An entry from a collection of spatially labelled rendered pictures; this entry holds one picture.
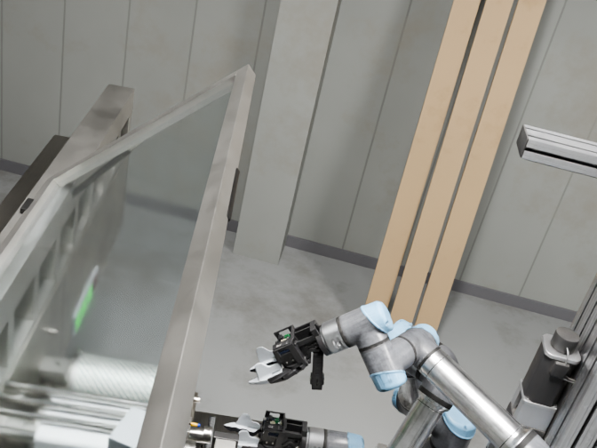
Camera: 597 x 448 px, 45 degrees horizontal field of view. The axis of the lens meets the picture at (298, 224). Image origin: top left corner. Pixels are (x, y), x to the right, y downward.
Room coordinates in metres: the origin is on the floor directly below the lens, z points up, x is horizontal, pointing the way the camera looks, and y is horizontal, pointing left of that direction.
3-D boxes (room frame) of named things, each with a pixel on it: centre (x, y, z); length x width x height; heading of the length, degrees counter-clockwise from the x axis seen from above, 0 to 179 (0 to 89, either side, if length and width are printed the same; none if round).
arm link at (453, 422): (1.71, -0.61, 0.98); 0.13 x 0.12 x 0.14; 56
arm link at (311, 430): (1.38, -0.17, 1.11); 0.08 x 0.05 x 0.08; 6
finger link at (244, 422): (1.39, 0.02, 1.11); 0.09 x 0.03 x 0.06; 87
